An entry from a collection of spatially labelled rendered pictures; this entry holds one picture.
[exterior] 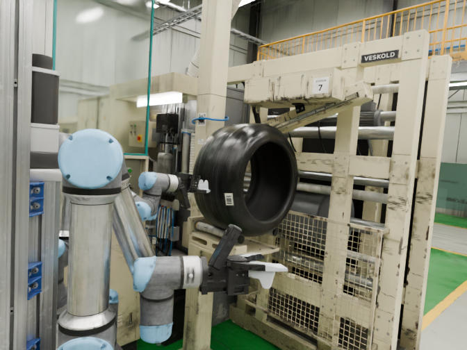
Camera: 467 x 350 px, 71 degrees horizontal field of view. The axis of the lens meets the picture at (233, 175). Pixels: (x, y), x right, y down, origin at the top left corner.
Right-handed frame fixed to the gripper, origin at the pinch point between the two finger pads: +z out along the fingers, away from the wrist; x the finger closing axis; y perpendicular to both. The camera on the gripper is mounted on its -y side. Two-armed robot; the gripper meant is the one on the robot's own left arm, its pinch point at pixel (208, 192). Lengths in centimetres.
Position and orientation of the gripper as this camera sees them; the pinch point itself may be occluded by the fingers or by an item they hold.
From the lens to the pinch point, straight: 156.2
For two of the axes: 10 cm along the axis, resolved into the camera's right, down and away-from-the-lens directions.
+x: -7.1, -0.9, 7.0
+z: 6.9, 1.1, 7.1
